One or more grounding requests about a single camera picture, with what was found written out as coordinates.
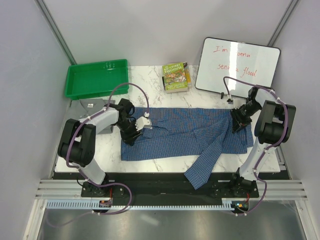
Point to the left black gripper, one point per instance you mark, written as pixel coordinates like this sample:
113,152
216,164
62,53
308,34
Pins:
130,137

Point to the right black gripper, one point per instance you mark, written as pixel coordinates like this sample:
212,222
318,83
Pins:
237,121

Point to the blue plaid long sleeve shirt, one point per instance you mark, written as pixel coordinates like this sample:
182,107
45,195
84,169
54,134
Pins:
202,132

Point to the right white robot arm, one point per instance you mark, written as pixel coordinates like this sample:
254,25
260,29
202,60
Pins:
273,127

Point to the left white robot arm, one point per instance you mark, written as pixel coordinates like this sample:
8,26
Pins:
78,141

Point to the folded grey shirt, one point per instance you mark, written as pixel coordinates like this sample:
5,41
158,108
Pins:
82,108

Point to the green plastic tray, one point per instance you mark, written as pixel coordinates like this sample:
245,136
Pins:
93,80

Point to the white whiteboard with red writing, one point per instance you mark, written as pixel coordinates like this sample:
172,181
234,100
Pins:
222,61

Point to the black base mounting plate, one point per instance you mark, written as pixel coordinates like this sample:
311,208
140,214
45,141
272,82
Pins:
170,189

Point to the green treehouse book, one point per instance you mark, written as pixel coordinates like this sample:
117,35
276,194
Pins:
176,77

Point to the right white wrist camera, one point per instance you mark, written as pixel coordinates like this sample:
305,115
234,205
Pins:
231,101

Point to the left light blue cable duct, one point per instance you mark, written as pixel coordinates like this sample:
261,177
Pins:
87,204

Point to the aluminium frame rail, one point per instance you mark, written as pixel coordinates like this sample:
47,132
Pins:
69,189

